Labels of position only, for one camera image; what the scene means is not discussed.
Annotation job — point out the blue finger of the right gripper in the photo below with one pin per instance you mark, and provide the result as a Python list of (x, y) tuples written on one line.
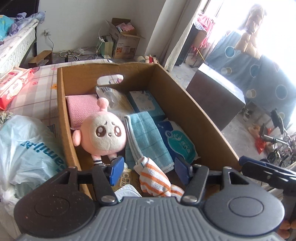
[(274, 176)]

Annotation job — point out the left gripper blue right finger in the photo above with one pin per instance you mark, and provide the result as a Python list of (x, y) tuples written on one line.
[(194, 178)]

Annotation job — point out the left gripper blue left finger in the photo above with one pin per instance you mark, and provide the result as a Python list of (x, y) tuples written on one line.
[(104, 178)]

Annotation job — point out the white tissue roll pack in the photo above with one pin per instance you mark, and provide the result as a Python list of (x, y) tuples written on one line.
[(126, 191)]

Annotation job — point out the blue white plastic pack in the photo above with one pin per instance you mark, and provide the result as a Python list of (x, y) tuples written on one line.
[(177, 141)]

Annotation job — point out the pink plush doll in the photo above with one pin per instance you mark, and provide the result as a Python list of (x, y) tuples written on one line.
[(101, 134)]

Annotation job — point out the orange striped cloth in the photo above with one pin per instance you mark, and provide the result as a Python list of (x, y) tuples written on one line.
[(154, 181)]

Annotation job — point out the teal checked towel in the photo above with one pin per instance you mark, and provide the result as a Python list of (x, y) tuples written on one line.
[(144, 140)]

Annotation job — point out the pink knitted cloth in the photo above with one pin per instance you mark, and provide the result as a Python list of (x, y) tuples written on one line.
[(80, 107)]

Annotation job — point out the teal tissue box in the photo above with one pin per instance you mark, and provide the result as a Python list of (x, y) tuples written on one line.
[(142, 101)]

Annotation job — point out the large cardboard box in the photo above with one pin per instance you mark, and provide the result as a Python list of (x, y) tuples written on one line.
[(177, 104)]

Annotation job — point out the white plastic bag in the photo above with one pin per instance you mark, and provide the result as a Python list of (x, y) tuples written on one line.
[(30, 155)]

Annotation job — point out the dark brown cabinet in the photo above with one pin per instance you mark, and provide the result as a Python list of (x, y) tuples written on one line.
[(218, 97)]

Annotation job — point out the blue dotted curtain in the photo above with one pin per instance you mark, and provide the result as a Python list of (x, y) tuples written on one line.
[(261, 81)]

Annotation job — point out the red wet wipes pack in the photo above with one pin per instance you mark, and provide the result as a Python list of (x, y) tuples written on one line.
[(13, 82)]

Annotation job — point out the small cardboard box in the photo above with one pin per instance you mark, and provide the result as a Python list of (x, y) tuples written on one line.
[(125, 38)]

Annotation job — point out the white woven blanket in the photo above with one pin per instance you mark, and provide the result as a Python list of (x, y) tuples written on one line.
[(16, 48)]

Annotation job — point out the purple blue clothes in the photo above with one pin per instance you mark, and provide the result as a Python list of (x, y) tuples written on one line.
[(10, 26)]

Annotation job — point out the black bed headboard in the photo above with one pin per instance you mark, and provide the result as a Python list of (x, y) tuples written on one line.
[(11, 8)]

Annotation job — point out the wall socket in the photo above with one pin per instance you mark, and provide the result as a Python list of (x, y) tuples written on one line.
[(46, 32)]

